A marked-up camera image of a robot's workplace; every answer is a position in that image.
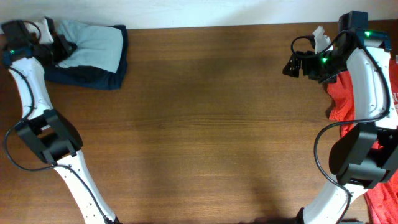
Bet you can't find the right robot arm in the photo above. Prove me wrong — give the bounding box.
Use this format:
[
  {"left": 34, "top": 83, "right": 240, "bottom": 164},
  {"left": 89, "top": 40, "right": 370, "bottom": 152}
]
[{"left": 282, "top": 11, "right": 397, "bottom": 223}]

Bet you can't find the folded navy blue garment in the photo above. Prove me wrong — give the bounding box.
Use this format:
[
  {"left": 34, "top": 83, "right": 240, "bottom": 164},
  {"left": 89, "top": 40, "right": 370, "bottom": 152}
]
[{"left": 44, "top": 25, "right": 129, "bottom": 90}]

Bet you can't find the red printed t-shirt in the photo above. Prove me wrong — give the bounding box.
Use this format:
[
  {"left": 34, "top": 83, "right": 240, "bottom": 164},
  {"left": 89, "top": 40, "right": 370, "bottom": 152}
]
[{"left": 326, "top": 72, "right": 397, "bottom": 224}]

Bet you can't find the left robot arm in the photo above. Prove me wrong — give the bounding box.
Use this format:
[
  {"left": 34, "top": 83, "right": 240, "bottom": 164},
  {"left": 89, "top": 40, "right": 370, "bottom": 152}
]
[{"left": 1, "top": 17, "right": 119, "bottom": 223}]

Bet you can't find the light grey-green t-shirt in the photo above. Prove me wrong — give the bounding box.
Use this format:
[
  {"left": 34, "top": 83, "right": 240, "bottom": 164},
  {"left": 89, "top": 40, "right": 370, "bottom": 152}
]
[{"left": 57, "top": 20, "right": 123, "bottom": 73}]

